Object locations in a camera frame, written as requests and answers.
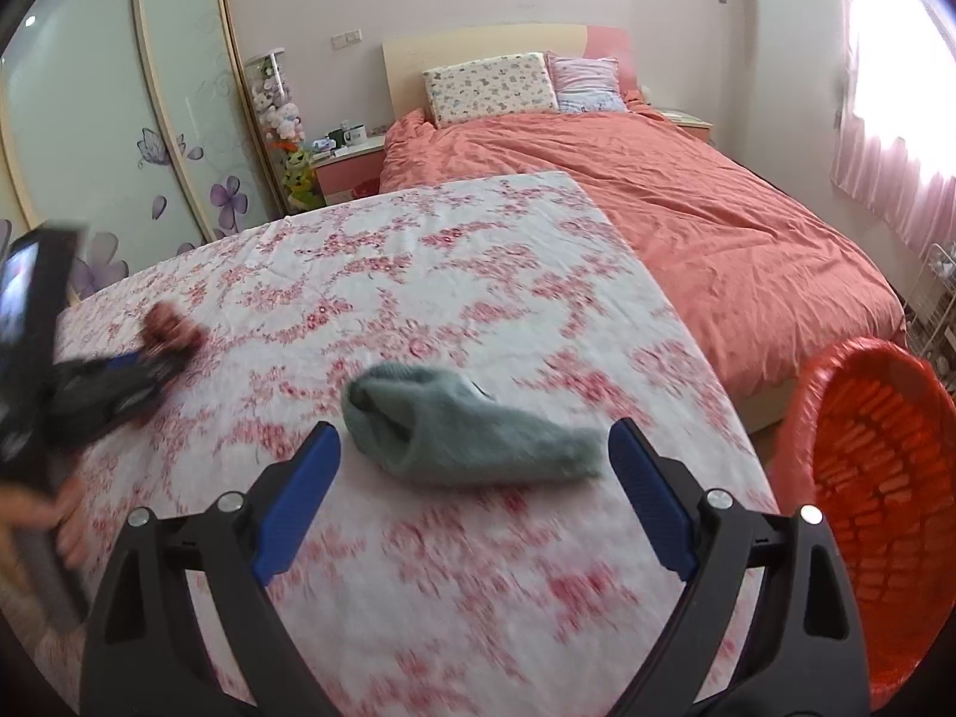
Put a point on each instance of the flower print sliding wardrobe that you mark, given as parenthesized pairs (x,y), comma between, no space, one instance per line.
(97,89)

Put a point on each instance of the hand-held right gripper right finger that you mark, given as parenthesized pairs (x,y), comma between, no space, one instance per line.
(650,500)

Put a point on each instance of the grey green sock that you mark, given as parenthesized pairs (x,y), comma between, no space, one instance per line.
(463,433)

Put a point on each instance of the floral pillow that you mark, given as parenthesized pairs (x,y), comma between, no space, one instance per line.
(489,88)

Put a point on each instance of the red basket with plastic liner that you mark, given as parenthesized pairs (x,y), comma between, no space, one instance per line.
(874,478)

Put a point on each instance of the white mug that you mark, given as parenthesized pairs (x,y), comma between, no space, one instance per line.
(355,133)

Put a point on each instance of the bed with salmon duvet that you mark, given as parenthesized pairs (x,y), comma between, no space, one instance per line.
(672,216)

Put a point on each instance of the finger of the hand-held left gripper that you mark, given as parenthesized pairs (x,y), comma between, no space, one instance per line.
(112,373)
(112,411)

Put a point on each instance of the red plaid scrunchie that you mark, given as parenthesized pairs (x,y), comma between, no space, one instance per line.
(168,325)

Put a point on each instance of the pink curtain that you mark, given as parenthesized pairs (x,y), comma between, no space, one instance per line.
(896,89)

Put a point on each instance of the pink striped pillow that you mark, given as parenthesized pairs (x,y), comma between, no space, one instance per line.
(586,81)

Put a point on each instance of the pink white nightstand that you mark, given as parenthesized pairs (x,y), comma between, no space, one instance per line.
(347,172)

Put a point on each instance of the cream nightstand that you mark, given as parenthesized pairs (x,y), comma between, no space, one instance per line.
(688,123)

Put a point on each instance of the plush toy display tube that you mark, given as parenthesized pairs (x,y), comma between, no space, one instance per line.
(280,127)

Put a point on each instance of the white wall socket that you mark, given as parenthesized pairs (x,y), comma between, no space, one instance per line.
(347,38)

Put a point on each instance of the floral tablecloth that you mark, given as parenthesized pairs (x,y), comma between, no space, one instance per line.
(448,276)

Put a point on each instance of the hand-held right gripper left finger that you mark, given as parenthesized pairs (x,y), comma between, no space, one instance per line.
(295,500)

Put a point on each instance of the cream pink headboard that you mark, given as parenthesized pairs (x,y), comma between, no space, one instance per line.
(478,41)

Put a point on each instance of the person's left hand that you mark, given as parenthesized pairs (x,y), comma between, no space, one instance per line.
(73,523)

